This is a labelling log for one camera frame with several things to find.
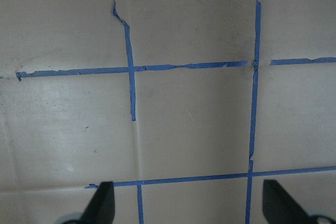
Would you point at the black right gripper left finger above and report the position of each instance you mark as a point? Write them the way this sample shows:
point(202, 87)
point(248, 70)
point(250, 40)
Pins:
point(101, 207)

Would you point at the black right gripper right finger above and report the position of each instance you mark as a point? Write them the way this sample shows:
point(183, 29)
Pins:
point(279, 207)

